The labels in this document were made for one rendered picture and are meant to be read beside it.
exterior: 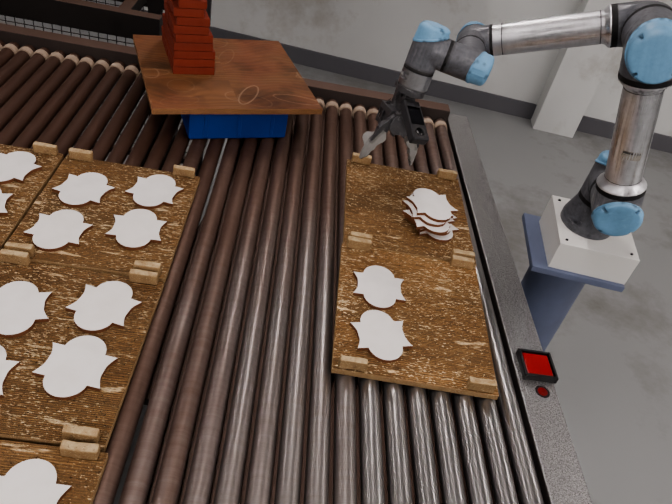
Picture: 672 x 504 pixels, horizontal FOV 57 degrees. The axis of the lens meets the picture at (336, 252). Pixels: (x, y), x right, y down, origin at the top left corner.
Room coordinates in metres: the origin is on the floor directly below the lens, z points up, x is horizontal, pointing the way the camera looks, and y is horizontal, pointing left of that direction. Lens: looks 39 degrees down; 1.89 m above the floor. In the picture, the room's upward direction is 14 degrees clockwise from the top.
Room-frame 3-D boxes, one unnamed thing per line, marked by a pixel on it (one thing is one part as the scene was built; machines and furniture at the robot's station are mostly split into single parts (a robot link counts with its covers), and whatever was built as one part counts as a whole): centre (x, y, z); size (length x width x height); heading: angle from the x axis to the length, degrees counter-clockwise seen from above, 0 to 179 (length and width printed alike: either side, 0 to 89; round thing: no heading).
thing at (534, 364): (0.98, -0.49, 0.92); 0.06 x 0.06 x 0.01; 8
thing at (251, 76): (1.81, 0.48, 1.03); 0.50 x 0.50 x 0.02; 28
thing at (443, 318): (1.04, -0.20, 0.93); 0.41 x 0.35 x 0.02; 5
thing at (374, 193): (1.45, -0.16, 0.93); 0.41 x 0.35 x 0.02; 7
